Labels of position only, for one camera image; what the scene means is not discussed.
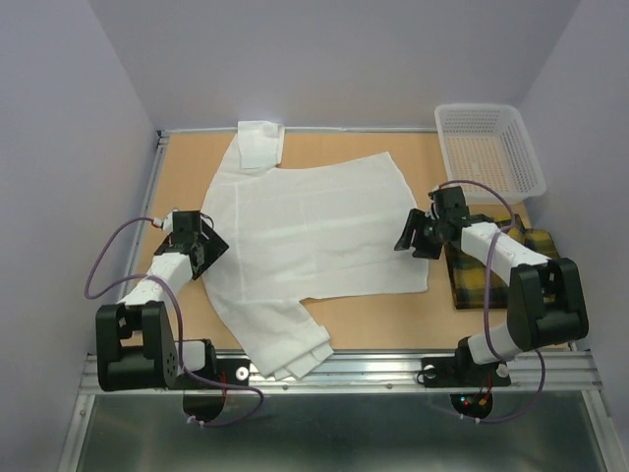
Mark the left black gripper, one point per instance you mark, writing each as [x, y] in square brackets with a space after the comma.
[215, 246]

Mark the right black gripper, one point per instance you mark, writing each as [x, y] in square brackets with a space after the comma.
[423, 250]

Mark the white long sleeve shirt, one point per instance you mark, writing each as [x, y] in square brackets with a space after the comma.
[298, 234]

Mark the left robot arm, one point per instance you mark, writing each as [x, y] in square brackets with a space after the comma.
[135, 346]

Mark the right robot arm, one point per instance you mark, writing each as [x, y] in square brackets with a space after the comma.
[545, 302]

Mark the white plastic basket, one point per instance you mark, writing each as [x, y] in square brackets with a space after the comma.
[489, 144]

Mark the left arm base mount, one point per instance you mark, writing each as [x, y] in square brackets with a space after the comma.
[224, 370]

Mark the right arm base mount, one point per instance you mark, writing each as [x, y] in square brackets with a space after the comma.
[450, 372]

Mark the aluminium front rail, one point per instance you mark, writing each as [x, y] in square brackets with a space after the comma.
[356, 372]

